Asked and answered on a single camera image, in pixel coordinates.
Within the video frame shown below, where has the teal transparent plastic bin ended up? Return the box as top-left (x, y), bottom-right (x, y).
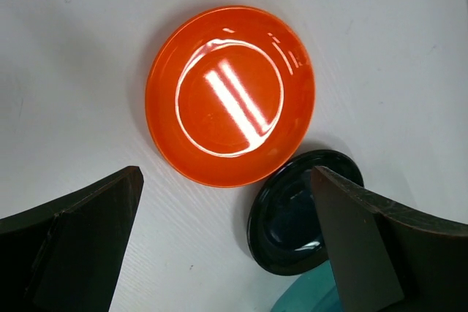
top-left (271, 261), bottom-right (343, 312)

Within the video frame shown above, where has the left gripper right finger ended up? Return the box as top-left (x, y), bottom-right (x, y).
top-left (311, 167), bottom-right (467, 311)

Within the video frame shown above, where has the orange plate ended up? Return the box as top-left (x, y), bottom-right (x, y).
top-left (145, 5), bottom-right (316, 188)

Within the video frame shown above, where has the black plate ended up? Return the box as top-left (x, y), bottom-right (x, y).
top-left (246, 149), bottom-right (364, 276)

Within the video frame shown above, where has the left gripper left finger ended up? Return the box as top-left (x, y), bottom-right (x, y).
top-left (1, 166), bottom-right (144, 311)

